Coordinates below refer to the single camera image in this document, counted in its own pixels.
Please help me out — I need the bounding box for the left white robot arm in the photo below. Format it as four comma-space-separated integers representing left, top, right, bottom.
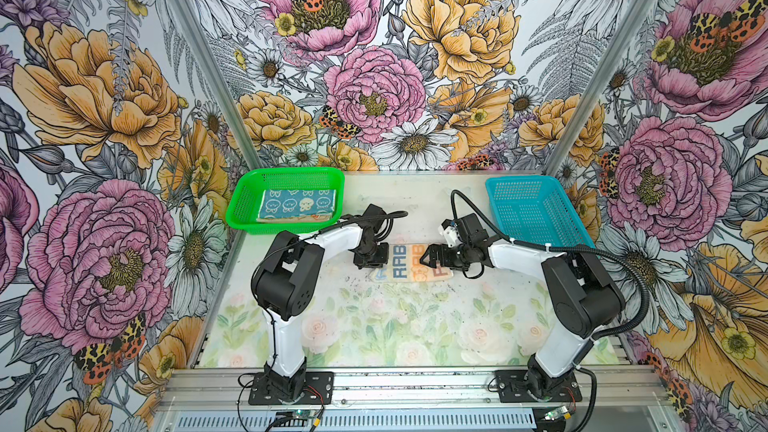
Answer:
251, 204, 408, 403

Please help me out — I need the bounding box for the white vented cable duct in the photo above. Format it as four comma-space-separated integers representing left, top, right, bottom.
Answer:
165, 408, 536, 431

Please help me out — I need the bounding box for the aluminium front rail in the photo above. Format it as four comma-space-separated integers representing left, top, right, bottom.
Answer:
157, 365, 669, 412

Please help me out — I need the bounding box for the teal plastic basket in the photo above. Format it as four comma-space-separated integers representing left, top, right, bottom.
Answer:
485, 175, 594, 247

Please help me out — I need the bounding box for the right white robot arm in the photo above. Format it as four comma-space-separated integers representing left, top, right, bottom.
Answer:
419, 214, 626, 401

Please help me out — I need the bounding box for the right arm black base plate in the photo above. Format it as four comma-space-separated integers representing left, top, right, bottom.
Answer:
491, 369, 583, 403

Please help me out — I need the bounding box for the aluminium corner post right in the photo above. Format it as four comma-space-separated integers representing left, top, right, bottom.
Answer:
542, 0, 658, 176

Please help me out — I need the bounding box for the small green circuit board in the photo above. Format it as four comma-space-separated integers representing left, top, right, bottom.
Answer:
283, 409, 320, 427

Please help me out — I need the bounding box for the aluminium corner post left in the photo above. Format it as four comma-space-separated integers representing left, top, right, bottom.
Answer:
166, 0, 264, 170

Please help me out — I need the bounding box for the green plastic basket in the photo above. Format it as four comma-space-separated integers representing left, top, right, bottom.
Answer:
226, 167, 345, 235

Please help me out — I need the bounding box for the blue bunny towel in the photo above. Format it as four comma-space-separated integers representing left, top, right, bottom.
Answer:
257, 189, 337, 223

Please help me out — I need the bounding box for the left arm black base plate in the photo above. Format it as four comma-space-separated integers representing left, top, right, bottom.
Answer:
248, 371, 335, 406

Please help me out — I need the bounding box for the aluminium corner post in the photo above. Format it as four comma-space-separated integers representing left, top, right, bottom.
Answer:
166, 0, 264, 170
542, 0, 658, 176

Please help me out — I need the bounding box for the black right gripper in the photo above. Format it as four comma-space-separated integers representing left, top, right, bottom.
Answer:
419, 242, 473, 274

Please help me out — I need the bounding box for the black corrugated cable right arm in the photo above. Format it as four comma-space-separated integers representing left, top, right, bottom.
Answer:
449, 189, 650, 340

